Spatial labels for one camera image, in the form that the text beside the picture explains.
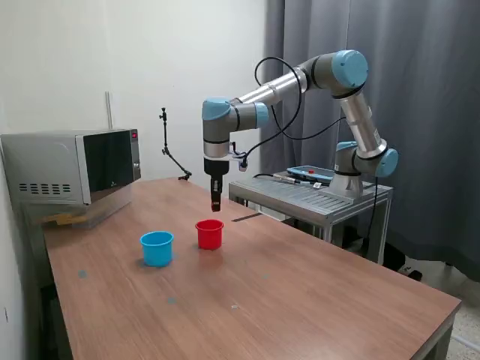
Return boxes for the grey curtain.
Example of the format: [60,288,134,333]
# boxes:
[259,0,480,284]

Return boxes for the blue plastic cup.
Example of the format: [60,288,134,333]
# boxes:
[139,230,176,269]

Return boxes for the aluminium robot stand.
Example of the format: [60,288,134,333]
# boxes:
[228,175,395,267]

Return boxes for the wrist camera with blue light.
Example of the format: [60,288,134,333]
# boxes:
[228,148,249,173]

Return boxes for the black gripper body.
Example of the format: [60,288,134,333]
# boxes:
[202,157,230,178]

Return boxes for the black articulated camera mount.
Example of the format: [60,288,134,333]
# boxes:
[157,106,194,182]

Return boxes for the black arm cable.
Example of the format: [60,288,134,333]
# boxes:
[239,56,348,166]

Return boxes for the silver microwave oven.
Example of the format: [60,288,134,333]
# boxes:
[0,128,143,206]

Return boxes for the black and white shoe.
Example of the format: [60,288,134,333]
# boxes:
[399,264,424,281]

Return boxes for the black cable with metal plug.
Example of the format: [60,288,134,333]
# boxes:
[253,172,327,189]

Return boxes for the red plastic cup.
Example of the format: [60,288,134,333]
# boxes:
[194,219,225,251]

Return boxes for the black cable down stand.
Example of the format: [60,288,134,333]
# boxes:
[367,175,380,245]

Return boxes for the black item on floor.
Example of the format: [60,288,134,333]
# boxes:
[385,243,410,271]

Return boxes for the blue teach pendant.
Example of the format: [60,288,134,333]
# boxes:
[286,165,335,183]

